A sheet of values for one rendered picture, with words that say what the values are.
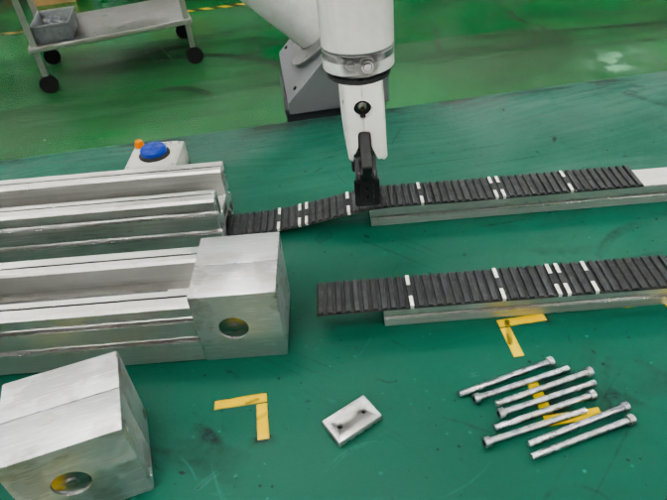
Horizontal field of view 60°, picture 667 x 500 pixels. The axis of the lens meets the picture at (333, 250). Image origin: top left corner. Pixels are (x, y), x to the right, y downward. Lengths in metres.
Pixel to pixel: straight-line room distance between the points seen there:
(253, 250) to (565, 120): 0.64
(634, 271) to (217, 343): 0.47
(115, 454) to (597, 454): 0.42
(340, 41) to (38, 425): 0.47
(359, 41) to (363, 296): 0.28
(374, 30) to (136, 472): 0.49
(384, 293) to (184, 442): 0.26
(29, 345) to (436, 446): 0.43
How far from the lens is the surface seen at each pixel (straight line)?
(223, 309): 0.60
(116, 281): 0.70
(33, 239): 0.86
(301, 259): 0.76
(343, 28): 0.66
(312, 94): 1.11
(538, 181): 0.85
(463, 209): 0.82
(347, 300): 0.65
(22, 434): 0.55
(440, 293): 0.66
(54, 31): 3.71
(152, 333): 0.64
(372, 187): 0.73
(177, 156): 0.92
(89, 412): 0.54
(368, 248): 0.77
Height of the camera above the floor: 1.26
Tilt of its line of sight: 39 degrees down
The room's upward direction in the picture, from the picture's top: 6 degrees counter-clockwise
